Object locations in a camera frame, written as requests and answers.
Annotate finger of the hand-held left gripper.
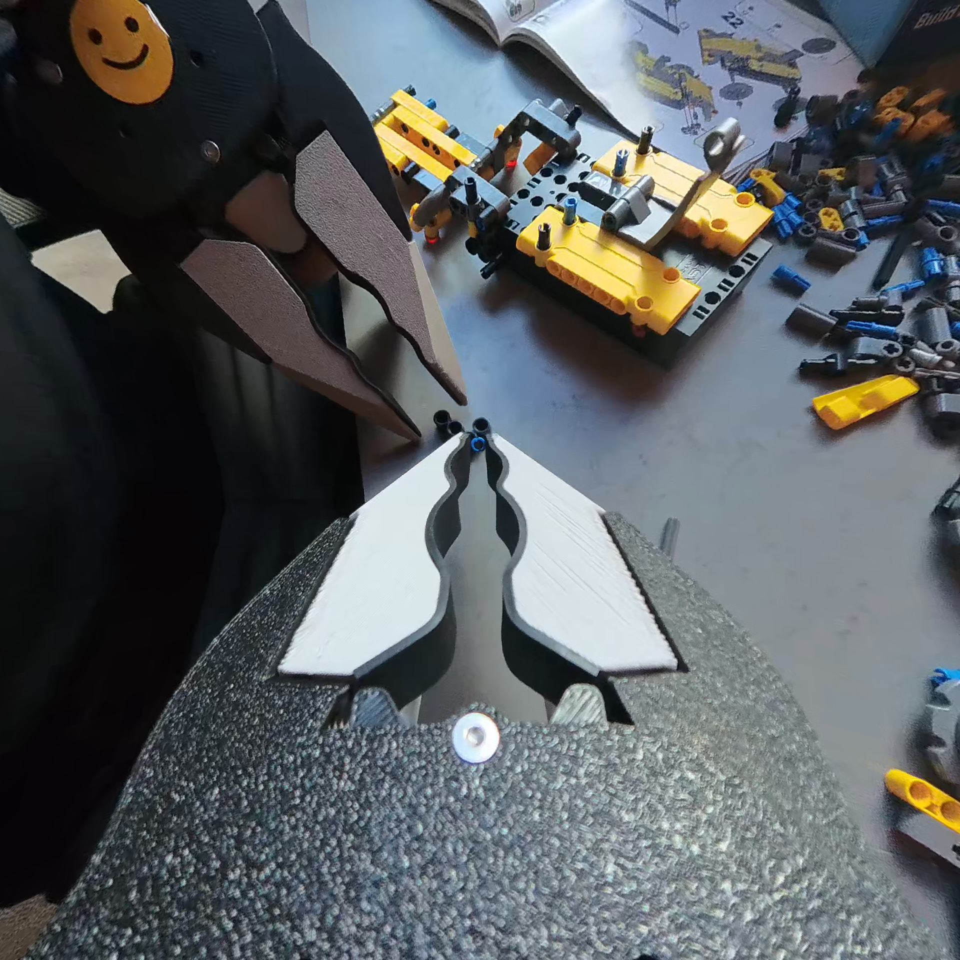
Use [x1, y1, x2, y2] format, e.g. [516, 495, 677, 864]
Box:
[292, 129, 469, 408]
[178, 237, 424, 443]

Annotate yellow toy brick vehicle model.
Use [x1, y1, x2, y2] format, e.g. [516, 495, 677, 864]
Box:
[369, 83, 775, 370]

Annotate pile of small brick parts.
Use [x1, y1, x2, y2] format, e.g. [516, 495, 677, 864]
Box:
[737, 69, 960, 441]

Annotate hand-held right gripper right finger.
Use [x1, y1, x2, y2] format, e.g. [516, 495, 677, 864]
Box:
[482, 433, 681, 678]

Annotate dark blue cardboard box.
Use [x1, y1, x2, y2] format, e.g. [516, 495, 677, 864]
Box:
[816, 0, 960, 70]

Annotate grey desk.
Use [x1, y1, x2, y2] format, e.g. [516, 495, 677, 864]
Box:
[306, 0, 960, 960]

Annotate black connector brick piece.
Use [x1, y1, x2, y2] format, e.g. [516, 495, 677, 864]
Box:
[432, 414, 494, 444]

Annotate white instruction booklet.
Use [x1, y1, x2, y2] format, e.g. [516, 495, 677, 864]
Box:
[429, 0, 861, 149]

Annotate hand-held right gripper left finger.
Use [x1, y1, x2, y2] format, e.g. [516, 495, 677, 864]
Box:
[276, 433, 471, 681]

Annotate person's grey trouser legs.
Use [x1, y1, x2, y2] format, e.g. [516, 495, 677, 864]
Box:
[111, 276, 370, 678]

